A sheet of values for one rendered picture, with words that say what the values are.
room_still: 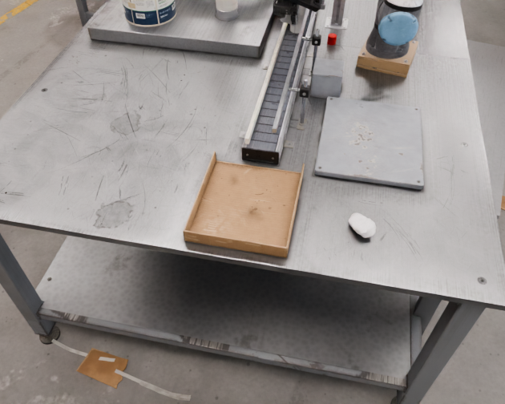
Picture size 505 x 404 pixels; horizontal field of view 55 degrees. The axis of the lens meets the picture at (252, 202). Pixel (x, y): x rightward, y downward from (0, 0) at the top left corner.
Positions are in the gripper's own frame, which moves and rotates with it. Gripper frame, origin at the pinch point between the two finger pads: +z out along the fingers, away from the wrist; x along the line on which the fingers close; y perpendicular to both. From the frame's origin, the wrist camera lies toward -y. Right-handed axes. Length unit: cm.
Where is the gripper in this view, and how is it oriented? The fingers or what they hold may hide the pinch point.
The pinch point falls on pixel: (296, 22)
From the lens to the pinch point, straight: 188.2
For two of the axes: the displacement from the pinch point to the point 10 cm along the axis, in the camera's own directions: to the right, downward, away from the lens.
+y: -9.8, -1.5, 1.4
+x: -1.8, 9.6, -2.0
